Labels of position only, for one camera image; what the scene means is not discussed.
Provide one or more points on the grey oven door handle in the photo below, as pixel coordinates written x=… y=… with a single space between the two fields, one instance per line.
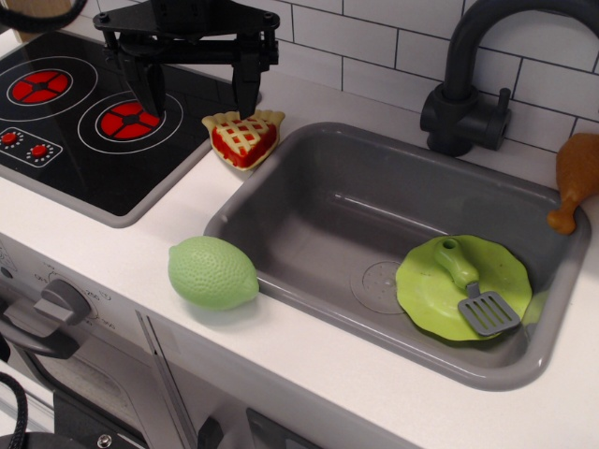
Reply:
x=56 y=345

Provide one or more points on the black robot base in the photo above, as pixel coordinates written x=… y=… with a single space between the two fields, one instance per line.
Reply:
x=72 y=427

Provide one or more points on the toy pie slice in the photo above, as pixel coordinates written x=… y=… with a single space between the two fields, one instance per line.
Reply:
x=244 y=143

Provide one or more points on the brown toy chicken drumstick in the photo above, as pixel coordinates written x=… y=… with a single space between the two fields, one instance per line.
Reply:
x=576 y=177

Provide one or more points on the green plastic plate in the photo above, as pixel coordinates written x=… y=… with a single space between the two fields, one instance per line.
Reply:
x=427 y=293

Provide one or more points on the black toy stovetop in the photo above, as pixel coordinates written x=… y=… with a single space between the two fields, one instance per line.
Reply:
x=73 y=132

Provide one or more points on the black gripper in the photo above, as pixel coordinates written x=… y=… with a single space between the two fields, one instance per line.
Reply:
x=151 y=33

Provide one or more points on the grey plastic sink basin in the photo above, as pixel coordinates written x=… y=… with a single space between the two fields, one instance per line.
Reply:
x=331 y=215

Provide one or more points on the grey oven knob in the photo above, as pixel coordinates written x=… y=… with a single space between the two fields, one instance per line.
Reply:
x=63 y=303

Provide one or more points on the green toy lime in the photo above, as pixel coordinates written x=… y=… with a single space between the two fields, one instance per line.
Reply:
x=212 y=273

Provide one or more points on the green handled grey spatula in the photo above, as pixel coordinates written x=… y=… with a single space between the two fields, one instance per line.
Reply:
x=487 y=313

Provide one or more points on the black faucet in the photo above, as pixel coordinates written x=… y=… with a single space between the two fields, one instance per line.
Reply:
x=454 y=116

